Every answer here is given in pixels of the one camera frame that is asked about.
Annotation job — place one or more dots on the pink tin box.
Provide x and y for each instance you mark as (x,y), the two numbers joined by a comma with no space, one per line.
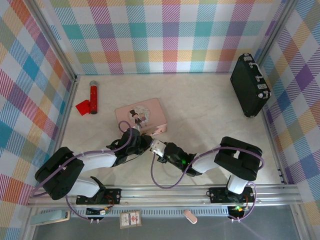
(141,115)

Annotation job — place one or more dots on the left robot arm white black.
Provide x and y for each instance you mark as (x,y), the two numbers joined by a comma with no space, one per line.
(100,160)

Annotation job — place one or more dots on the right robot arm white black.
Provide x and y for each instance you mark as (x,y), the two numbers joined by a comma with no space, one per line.
(207,162)

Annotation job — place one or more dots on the red glitter toy microphone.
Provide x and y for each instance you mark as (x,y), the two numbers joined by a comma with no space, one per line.
(93,98)

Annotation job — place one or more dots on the red plastic stand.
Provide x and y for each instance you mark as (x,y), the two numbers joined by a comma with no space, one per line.
(82,108)

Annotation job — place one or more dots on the pink eraser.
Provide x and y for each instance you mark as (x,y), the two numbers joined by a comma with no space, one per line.
(190,216)

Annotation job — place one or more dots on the playing card box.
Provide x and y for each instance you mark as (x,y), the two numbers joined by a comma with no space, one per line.
(130,219)

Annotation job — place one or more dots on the black briefcase with silver latches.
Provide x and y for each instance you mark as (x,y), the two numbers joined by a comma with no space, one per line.
(246,85)

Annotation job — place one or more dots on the grey green foot pedal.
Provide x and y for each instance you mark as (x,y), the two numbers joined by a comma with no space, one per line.
(48,217)

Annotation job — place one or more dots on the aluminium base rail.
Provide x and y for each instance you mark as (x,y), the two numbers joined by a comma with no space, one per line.
(165,193)

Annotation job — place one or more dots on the aluminium side rail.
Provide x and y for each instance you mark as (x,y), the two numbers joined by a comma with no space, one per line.
(62,125)
(273,147)

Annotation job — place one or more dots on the aluminium frame post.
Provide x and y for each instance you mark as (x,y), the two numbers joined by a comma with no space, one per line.
(53,42)
(277,30)

